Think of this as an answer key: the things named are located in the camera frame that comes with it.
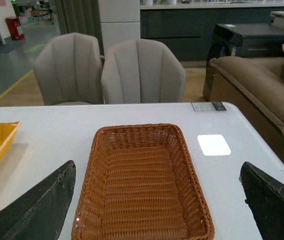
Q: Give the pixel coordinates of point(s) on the brown sofa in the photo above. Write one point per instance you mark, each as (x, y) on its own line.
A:
(256, 87)

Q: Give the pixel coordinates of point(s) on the black cabinet appliance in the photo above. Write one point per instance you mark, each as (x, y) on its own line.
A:
(242, 40)

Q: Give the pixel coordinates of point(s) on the grey upholstered chair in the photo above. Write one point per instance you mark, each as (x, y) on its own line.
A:
(68, 70)
(142, 71)

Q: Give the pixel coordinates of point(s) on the dark kitchen counter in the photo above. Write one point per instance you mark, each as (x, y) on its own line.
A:
(187, 28)

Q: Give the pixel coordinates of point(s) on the brown wicker basket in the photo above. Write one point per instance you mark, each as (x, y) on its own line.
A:
(140, 184)

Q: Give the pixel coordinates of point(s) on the table corner label sticker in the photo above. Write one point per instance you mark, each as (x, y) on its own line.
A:
(208, 106)

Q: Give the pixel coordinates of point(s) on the left grey upholstered chair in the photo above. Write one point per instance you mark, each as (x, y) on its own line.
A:
(68, 70)

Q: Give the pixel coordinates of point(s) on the red bin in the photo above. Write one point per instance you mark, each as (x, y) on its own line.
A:
(15, 28)

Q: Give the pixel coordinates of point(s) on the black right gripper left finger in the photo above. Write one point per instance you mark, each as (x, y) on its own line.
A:
(39, 214)

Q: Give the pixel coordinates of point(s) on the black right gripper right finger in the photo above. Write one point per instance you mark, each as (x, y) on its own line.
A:
(265, 198)

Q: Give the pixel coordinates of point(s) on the right grey upholstered chair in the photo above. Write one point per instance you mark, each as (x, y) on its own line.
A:
(142, 71)

